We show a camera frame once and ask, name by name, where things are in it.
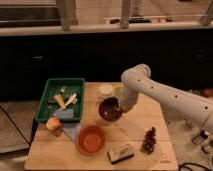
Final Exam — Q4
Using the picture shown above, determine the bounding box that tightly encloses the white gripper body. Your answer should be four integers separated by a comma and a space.
118, 87, 138, 113

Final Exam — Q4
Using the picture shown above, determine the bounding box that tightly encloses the dark purple bowl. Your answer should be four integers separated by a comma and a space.
98, 97, 123, 122

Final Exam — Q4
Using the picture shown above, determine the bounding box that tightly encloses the orange bowl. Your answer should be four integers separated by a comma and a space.
75, 124, 106, 156

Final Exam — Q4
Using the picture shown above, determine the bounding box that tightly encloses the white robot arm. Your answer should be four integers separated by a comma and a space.
118, 64, 213, 134

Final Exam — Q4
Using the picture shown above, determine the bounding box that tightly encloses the white cup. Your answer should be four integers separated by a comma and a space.
99, 83, 113, 99

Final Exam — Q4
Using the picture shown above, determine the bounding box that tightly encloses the bunch of dark grapes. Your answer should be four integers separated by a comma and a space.
142, 127, 156, 154

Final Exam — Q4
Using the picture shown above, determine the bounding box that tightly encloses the white utensil in tray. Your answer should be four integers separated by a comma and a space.
65, 93, 77, 107

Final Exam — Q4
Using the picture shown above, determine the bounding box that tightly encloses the green plastic tray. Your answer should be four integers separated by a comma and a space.
35, 78, 84, 122

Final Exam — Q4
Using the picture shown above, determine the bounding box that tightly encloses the grey cloth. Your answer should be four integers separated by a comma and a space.
62, 123, 81, 142

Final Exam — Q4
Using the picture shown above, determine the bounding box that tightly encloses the blue sponge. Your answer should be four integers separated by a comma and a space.
54, 109, 74, 120

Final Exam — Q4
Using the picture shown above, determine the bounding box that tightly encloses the yellow toy corn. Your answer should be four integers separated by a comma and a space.
53, 94, 66, 110

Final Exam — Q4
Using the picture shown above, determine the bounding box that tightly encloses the orange apple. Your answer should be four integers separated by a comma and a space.
46, 117, 61, 132

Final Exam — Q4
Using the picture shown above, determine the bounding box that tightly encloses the black cable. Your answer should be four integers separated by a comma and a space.
178, 161, 211, 171

